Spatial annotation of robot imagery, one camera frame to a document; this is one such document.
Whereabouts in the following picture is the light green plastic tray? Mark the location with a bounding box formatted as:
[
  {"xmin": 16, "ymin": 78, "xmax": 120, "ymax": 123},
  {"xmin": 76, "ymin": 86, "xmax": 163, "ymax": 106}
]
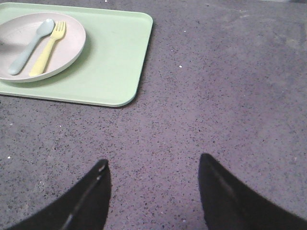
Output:
[{"xmin": 0, "ymin": 2, "xmax": 153, "ymax": 107}]

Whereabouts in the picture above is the beige round plate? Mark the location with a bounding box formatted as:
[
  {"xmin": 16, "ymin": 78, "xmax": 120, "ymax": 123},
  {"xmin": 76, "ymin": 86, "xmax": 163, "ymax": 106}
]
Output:
[{"xmin": 0, "ymin": 12, "xmax": 86, "ymax": 82}]

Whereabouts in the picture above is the light blue plastic spoon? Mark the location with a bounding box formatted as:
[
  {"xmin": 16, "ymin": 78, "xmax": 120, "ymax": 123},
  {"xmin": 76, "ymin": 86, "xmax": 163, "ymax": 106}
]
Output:
[{"xmin": 8, "ymin": 19, "xmax": 55, "ymax": 75}]

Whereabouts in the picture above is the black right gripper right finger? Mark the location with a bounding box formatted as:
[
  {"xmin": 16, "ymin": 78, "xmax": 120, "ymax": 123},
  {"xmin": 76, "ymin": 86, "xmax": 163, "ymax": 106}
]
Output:
[{"xmin": 198, "ymin": 153, "xmax": 307, "ymax": 230}]

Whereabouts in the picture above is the yellow plastic fork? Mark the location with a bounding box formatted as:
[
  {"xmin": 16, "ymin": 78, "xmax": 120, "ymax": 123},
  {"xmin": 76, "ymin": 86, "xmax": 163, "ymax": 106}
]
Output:
[{"xmin": 29, "ymin": 21, "xmax": 66, "ymax": 77}]

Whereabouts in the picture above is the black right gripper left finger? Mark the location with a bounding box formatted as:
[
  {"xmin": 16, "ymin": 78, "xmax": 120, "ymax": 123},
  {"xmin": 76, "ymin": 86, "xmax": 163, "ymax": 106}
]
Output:
[{"xmin": 9, "ymin": 160, "xmax": 111, "ymax": 230}]

